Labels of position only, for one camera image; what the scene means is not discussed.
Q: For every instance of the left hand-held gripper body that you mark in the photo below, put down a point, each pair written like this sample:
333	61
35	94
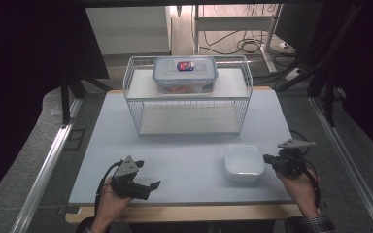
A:
128	168

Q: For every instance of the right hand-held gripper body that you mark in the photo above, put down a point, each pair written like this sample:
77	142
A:
289	163

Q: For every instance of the clear container with blue-rimmed lid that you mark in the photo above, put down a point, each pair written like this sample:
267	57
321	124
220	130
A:
184	76

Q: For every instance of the light blue table mat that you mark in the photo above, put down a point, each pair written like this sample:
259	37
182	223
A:
191	155

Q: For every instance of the white cabinet panel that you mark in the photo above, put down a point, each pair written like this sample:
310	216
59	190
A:
126	30

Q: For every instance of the black metal stand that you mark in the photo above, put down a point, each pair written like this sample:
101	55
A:
66	97
328	81

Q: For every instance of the person's left hand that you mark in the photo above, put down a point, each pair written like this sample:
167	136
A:
111	207

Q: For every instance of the black floor plate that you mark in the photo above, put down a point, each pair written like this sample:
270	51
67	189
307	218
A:
75	139

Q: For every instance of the aluminium rail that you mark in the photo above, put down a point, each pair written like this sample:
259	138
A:
349	161
45	168

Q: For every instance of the dark monitor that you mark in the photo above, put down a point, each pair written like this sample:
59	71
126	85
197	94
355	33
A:
296	26

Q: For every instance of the white square container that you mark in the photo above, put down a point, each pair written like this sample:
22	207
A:
243	161

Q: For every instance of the white power strip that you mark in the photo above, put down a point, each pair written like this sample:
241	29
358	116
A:
294	74

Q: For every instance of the wooden table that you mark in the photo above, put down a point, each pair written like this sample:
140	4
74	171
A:
191	213

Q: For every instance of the person's right hand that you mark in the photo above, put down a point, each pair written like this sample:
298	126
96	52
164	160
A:
301	191

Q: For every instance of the white desk frame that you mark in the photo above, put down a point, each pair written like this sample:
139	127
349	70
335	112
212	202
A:
236	23

